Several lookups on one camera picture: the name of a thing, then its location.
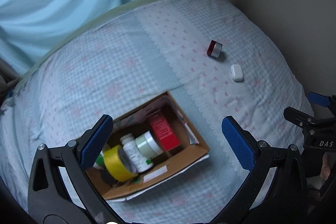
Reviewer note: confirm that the white pill bottle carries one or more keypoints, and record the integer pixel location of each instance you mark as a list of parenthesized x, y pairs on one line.
[(141, 162)]

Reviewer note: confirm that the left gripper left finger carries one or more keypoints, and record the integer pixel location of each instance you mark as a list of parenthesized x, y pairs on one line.
[(60, 191)]

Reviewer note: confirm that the pale green cream jar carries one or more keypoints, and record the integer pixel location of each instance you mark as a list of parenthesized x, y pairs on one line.
[(147, 145)]

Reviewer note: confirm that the person's right hand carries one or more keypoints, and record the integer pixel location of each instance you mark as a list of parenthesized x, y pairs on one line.
[(325, 169)]

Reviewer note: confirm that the red Marubi cosmetic box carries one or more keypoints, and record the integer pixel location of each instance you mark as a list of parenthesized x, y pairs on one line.
[(163, 131)]

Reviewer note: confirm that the green label white jar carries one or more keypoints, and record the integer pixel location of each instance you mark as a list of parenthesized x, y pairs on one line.
[(99, 163)]

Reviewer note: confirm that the white earbuds case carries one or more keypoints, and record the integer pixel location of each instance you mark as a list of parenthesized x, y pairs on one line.
[(237, 73)]

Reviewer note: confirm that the black round lid jar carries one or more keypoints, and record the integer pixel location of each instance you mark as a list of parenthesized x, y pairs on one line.
[(108, 178)]

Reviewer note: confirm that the brown cardboard box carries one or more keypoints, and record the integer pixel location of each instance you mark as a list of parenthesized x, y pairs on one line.
[(192, 150)]

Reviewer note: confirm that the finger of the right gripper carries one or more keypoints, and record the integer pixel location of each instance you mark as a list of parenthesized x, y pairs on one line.
[(323, 101), (298, 118)]

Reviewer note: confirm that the red silver cream jar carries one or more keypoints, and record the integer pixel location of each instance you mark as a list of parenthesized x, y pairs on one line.
[(214, 50)]

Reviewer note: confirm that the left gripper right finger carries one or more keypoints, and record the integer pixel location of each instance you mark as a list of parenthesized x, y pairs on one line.
[(275, 190)]

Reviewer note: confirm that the yellow tape roll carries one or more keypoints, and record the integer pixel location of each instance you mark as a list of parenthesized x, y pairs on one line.
[(119, 165)]

